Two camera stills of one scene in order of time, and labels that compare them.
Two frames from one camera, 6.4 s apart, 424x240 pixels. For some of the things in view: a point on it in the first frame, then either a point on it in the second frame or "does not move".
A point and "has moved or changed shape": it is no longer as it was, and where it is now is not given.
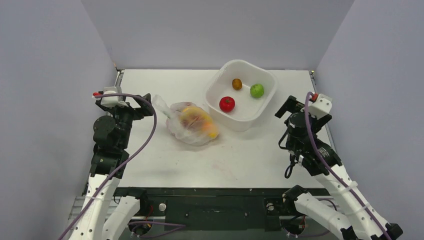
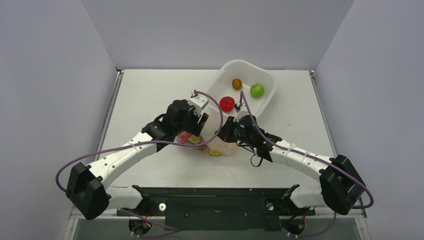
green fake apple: x=257 y=90 does not move
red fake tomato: x=227 y=104 does not move
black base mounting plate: x=210 y=208 does not move
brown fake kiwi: x=237 y=84 does not move
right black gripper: x=292 y=108 -> x=228 y=133
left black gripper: x=144 y=109 -> x=198 y=121
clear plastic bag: x=186 y=122 has moved or changed shape
